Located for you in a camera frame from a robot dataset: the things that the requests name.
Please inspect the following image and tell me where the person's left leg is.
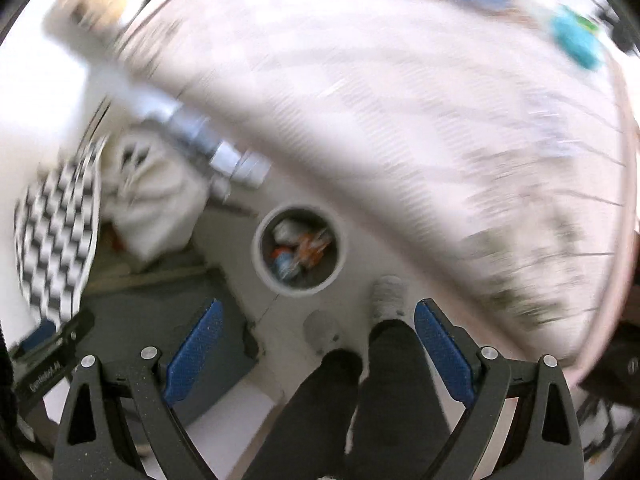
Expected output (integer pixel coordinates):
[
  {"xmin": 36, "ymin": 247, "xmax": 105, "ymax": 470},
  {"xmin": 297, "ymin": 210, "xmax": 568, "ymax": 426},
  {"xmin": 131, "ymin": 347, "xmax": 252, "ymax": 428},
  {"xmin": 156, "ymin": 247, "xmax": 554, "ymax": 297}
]
[{"xmin": 240, "ymin": 347, "xmax": 363, "ymax": 480}]

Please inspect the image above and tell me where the person's right grey sock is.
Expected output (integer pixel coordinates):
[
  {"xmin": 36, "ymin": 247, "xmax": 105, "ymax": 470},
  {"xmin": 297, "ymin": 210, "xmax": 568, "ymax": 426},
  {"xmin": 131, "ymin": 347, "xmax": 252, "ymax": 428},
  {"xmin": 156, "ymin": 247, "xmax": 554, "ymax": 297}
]
[{"xmin": 370, "ymin": 275, "xmax": 408, "ymax": 323}]

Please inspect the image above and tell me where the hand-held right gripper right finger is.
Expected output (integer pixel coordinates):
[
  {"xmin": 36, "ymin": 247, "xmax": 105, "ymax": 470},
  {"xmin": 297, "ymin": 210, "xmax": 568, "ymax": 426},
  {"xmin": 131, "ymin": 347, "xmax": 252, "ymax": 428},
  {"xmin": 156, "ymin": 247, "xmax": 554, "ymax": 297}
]
[{"xmin": 414, "ymin": 297, "xmax": 586, "ymax": 480}]

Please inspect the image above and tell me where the checkerboard calibration board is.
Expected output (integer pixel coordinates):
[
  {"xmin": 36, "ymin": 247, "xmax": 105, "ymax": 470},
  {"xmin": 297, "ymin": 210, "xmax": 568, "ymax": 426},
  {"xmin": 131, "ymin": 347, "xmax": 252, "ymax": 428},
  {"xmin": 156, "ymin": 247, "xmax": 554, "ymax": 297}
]
[{"xmin": 14, "ymin": 139, "xmax": 107, "ymax": 322}]

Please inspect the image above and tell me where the person's leg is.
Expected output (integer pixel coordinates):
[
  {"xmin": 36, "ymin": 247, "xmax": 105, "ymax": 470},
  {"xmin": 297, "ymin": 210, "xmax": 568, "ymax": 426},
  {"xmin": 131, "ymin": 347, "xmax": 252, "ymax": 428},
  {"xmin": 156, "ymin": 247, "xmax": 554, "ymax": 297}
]
[
  {"xmin": 345, "ymin": 319, "xmax": 453, "ymax": 480},
  {"xmin": 240, "ymin": 347, "xmax": 363, "ymax": 480}
]

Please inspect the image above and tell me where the person's grey sock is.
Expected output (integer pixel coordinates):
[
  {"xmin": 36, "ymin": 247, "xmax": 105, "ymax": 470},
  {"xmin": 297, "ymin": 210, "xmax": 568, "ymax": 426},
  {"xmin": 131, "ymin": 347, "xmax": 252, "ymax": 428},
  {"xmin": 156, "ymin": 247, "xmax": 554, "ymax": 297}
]
[
  {"xmin": 370, "ymin": 275, "xmax": 408, "ymax": 323},
  {"xmin": 302, "ymin": 310, "xmax": 346, "ymax": 357}
]

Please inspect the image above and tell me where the white crumpled paper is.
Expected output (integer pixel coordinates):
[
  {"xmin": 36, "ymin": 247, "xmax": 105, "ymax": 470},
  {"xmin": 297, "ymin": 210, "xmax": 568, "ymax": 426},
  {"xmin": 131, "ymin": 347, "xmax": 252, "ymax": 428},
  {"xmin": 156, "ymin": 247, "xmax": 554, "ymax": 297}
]
[{"xmin": 272, "ymin": 219, "xmax": 301, "ymax": 243}]

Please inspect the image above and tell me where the blue and white packet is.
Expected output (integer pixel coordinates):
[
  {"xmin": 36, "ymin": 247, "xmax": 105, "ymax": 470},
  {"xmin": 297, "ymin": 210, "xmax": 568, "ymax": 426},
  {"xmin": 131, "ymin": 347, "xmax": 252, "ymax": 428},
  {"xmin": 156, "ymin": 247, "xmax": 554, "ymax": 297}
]
[{"xmin": 272, "ymin": 247, "xmax": 297, "ymax": 281}]

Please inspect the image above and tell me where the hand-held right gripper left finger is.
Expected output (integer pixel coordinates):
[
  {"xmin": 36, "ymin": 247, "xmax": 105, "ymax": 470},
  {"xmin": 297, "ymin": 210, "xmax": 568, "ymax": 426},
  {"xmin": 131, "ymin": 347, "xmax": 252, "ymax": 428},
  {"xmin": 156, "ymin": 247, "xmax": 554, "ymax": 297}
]
[{"xmin": 52, "ymin": 297, "xmax": 226, "ymax": 480}]

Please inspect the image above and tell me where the white round trash bin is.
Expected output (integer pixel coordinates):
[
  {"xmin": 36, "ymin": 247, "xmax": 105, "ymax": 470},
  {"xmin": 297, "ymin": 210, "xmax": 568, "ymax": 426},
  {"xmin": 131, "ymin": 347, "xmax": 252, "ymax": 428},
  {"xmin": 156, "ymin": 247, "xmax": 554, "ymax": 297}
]
[{"xmin": 251, "ymin": 203, "xmax": 349, "ymax": 298}]

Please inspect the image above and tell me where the silver metal pipe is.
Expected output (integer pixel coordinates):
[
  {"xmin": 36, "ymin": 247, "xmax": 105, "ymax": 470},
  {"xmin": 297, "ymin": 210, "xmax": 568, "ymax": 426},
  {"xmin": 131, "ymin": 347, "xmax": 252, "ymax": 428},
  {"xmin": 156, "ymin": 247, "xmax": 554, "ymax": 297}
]
[{"xmin": 162, "ymin": 104, "xmax": 272, "ymax": 188}]

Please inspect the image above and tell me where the person's right leg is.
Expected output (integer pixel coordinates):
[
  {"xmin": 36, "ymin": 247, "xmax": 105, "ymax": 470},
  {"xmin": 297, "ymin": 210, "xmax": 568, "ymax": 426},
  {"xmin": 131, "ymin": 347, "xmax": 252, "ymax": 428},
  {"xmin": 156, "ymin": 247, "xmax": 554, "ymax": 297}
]
[{"xmin": 345, "ymin": 319, "xmax": 453, "ymax": 480}]

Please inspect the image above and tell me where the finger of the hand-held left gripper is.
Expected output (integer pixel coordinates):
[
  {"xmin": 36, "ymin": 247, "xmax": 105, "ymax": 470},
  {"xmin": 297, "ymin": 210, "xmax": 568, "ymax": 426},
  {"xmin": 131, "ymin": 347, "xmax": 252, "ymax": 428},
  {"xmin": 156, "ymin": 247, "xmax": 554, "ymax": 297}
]
[{"xmin": 10, "ymin": 308, "xmax": 96, "ymax": 403}]

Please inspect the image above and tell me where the person's left grey sock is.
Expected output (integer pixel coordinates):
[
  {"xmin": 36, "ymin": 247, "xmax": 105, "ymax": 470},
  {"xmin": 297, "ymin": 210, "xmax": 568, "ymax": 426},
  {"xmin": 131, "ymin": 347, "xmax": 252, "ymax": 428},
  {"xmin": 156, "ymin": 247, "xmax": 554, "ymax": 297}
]
[{"xmin": 302, "ymin": 310, "xmax": 346, "ymax": 357}]

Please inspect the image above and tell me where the white plastic bag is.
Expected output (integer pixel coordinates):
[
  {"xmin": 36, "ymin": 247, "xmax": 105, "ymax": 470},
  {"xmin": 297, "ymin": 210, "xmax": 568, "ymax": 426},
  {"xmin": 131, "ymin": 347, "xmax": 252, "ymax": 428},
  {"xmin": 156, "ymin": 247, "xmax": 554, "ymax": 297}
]
[{"xmin": 102, "ymin": 129, "xmax": 217, "ymax": 262}]

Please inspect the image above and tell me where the dark furniture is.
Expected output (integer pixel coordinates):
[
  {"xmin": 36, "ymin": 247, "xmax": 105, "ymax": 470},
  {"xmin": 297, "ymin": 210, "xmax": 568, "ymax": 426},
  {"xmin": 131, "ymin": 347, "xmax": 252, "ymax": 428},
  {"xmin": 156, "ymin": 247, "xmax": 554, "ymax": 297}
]
[{"xmin": 579, "ymin": 320, "xmax": 640, "ymax": 413}]

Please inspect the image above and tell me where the teal object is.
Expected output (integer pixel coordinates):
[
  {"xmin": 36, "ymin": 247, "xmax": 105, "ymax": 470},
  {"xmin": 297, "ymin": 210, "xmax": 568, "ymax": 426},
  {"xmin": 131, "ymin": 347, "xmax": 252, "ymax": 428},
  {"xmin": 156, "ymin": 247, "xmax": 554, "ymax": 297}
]
[{"xmin": 549, "ymin": 4, "xmax": 607, "ymax": 72}]

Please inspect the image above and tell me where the orange snack wrapper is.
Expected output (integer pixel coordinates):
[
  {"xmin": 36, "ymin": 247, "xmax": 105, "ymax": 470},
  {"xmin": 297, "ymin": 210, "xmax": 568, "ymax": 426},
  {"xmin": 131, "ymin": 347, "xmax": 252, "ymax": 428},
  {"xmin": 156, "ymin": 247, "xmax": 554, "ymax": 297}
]
[{"xmin": 296, "ymin": 232, "xmax": 332, "ymax": 268}]

